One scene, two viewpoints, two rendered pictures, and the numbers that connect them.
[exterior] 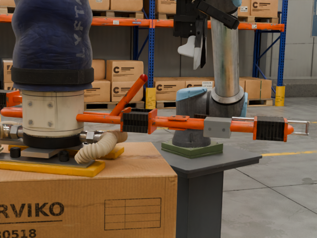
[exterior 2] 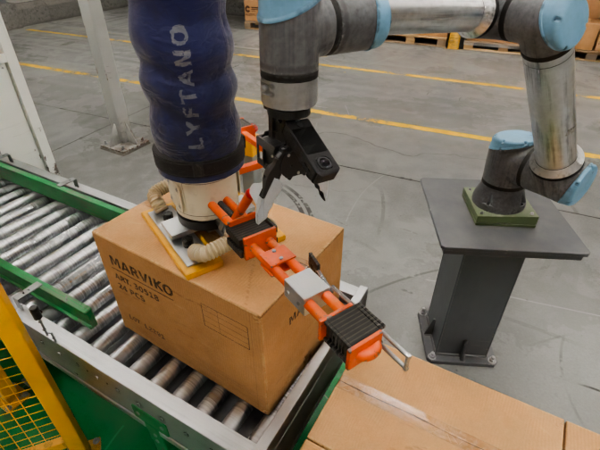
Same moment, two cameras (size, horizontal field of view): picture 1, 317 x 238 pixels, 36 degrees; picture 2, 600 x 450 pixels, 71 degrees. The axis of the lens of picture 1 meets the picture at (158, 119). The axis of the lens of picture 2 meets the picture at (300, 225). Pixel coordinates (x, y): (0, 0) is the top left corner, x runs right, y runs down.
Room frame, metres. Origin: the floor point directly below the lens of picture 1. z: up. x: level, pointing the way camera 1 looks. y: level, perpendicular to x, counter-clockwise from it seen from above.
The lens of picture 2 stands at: (0.83, -0.56, 1.66)
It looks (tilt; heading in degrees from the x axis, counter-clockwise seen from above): 35 degrees down; 44
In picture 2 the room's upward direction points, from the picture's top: straight up
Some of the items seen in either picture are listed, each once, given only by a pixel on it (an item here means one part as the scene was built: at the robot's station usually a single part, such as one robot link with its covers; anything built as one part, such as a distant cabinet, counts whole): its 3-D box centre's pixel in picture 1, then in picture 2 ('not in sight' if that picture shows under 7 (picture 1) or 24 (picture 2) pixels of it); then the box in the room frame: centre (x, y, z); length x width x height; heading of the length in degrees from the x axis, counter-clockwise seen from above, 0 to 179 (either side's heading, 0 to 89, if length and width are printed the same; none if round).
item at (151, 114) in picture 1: (139, 120); (252, 235); (1.32, 0.05, 1.08); 0.10 x 0.08 x 0.06; 169
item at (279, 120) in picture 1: (270, 128); (349, 335); (1.25, -0.29, 1.08); 0.08 x 0.07 x 0.05; 79
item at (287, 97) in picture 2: not in sight; (287, 91); (1.31, -0.09, 1.44); 0.10 x 0.09 x 0.05; 168
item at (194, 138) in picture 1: (191, 133); (500, 190); (2.36, -0.16, 0.84); 0.19 x 0.19 x 0.10
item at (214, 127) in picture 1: (217, 127); (306, 291); (1.28, -0.16, 1.07); 0.07 x 0.07 x 0.04; 79
